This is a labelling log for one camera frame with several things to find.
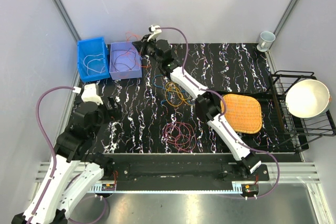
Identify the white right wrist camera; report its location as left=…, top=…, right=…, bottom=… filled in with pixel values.
left=147, top=25, right=162, bottom=42

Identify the black wire dish rack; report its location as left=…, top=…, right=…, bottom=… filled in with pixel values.
left=268, top=70, right=335, bottom=149

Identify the blue cable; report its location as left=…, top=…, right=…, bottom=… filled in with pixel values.
left=152, top=74, right=195, bottom=106

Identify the yellow cable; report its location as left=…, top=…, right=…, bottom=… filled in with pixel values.
left=164, top=81, right=195, bottom=107

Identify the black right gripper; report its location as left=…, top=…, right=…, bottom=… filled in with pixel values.
left=131, top=35, right=161, bottom=65

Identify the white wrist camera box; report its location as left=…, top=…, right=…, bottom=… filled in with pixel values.
left=81, top=83, right=103, bottom=105

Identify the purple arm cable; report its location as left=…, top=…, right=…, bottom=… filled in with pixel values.
left=35, top=86, right=110, bottom=224
left=160, top=26, right=280, bottom=200

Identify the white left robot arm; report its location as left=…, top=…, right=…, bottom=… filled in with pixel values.
left=12, top=97, right=121, bottom=223

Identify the pink cable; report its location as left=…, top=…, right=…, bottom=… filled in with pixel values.
left=161, top=120, right=197, bottom=153

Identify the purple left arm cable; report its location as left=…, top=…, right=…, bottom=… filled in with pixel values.
left=35, top=86, right=110, bottom=224

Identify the orange woven mat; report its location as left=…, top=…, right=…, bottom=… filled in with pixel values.
left=220, top=94, right=263, bottom=134

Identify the large white bowl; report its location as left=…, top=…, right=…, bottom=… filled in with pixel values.
left=285, top=79, right=332, bottom=119

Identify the brown cable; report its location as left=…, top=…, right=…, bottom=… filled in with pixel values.
left=112, top=48, right=140, bottom=72

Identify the lavender plastic box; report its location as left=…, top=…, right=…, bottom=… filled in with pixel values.
left=109, top=41, right=142, bottom=80

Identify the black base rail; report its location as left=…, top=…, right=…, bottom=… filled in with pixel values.
left=109, top=154, right=270, bottom=194

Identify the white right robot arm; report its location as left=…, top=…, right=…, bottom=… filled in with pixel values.
left=132, top=38, right=261, bottom=180

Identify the white ceramic mug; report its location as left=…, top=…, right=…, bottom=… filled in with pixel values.
left=257, top=31, right=276, bottom=52

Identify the blue plastic bin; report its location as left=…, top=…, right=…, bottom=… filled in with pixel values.
left=77, top=37, right=110, bottom=82

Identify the aluminium frame rail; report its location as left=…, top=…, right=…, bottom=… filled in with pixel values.
left=34, top=161, right=321, bottom=184

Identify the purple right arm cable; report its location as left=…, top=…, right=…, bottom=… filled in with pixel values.
left=160, top=26, right=280, bottom=200

